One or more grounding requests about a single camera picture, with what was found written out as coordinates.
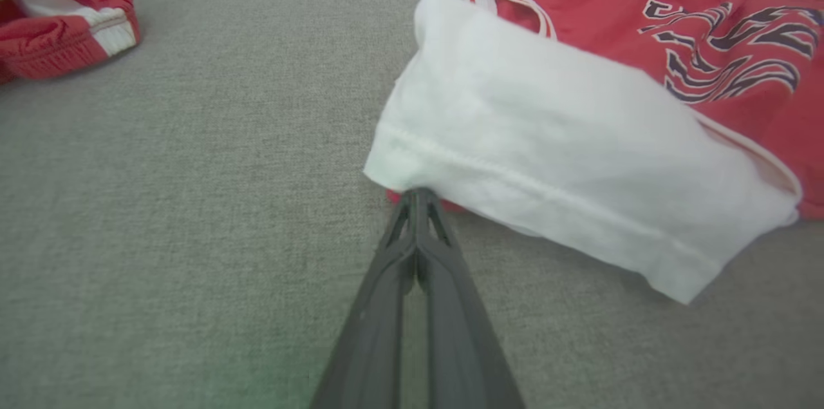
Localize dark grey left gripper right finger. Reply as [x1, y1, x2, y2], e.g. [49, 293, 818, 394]
[415, 189, 525, 409]

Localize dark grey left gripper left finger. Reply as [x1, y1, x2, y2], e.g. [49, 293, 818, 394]
[309, 189, 420, 409]

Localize red white lettered shorts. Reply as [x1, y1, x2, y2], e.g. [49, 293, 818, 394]
[364, 0, 824, 305]

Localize red shorts with white stripe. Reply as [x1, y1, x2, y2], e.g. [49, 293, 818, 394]
[0, 0, 141, 84]

